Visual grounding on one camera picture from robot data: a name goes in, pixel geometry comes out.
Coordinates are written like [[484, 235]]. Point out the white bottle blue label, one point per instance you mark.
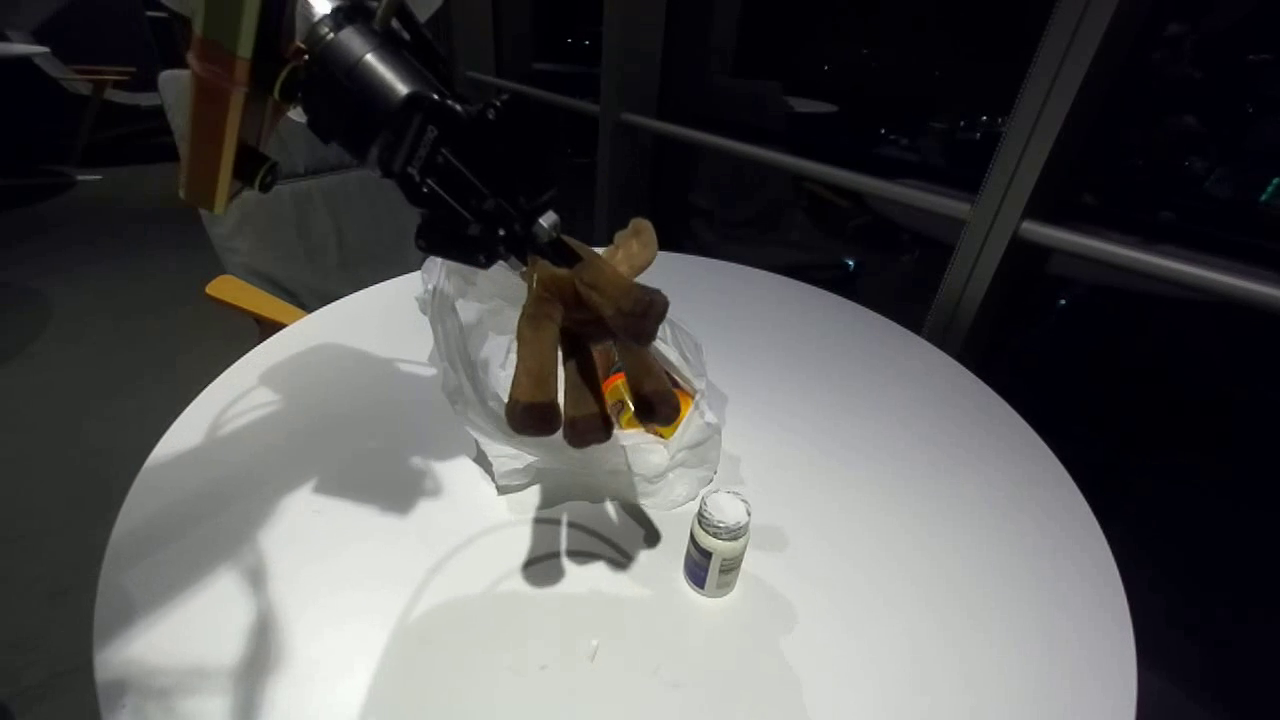
[[717, 542]]

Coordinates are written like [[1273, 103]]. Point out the brown plush moose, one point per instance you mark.
[[586, 300]]

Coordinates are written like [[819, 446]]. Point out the grey fabric chair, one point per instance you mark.
[[307, 227]]

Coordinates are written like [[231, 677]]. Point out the yellow wooden plank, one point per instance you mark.
[[254, 300]]

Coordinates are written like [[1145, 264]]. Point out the grey window post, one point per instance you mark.
[[1014, 161]]

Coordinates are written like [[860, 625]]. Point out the metal window railing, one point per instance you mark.
[[866, 186]]

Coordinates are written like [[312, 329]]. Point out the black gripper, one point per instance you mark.
[[466, 192]]

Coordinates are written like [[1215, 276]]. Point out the clear plastic bag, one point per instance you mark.
[[466, 347]]

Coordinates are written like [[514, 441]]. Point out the robot arm white and grey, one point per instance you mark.
[[360, 60]]

